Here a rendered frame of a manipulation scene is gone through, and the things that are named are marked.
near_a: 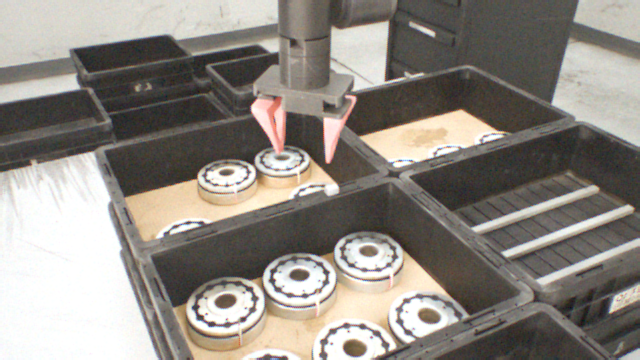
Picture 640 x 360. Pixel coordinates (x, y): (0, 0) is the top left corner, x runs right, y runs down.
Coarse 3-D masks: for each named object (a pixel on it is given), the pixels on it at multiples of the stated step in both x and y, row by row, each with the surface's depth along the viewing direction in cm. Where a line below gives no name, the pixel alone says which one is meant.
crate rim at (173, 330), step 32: (352, 192) 86; (256, 224) 80; (448, 224) 80; (480, 256) 74; (160, 288) 70; (512, 288) 70; (160, 320) 68; (480, 320) 65; (384, 352) 61; (416, 352) 61
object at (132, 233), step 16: (192, 128) 103; (208, 128) 104; (112, 144) 98; (128, 144) 98; (352, 144) 98; (96, 160) 95; (368, 160) 94; (112, 176) 90; (368, 176) 90; (384, 176) 90; (112, 192) 86; (320, 192) 86; (128, 208) 83; (272, 208) 83; (128, 224) 80; (208, 224) 80; (224, 224) 80; (128, 240) 79; (160, 240) 77
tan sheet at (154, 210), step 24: (312, 168) 111; (144, 192) 104; (168, 192) 104; (192, 192) 104; (264, 192) 104; (288, 192) 104; (144, 216) 98; (168, 216) 98; (192, 216) 98; (216, 216) 98; (144, 240) 93
